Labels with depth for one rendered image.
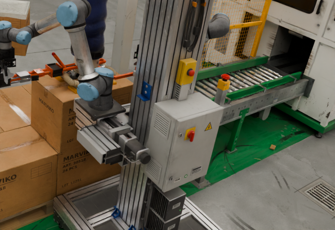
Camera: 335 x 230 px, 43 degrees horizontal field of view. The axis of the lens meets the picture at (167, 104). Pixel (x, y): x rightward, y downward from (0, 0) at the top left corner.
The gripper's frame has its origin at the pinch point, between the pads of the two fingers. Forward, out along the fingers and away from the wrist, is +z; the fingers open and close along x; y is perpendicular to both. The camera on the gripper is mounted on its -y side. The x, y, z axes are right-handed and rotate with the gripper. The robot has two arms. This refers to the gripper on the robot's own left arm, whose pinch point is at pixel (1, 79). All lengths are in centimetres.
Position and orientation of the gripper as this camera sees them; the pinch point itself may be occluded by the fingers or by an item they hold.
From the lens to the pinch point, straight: 269.3
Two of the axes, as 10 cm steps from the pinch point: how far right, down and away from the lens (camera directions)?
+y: 7.2, -2.2, 6.6
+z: -1.6, 8.7, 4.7
